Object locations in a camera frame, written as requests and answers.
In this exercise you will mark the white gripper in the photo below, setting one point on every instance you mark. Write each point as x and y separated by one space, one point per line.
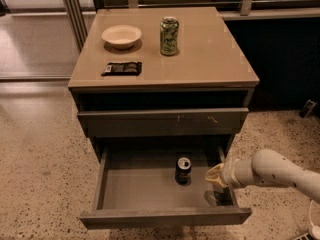
228 173

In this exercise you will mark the dark pepsi can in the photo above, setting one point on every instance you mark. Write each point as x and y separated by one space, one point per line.
183 170

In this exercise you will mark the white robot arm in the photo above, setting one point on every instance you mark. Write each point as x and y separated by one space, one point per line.
266 168

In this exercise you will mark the closed grey top drawer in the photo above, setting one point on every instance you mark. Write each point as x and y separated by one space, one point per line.
148 123

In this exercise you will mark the open grey middle drawer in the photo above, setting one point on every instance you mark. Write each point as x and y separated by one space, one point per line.
137 189

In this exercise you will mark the grey drawer cabinet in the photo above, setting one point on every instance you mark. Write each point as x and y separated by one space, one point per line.
208 71

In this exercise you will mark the green soda can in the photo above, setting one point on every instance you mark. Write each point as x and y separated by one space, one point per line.
169 27

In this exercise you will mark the black snack packet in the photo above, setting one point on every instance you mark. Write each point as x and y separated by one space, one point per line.
122 69

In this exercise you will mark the white bowl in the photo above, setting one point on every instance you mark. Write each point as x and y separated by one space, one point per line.
121 36

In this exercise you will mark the small dark floor bracket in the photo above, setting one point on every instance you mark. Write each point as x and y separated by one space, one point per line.
308 109

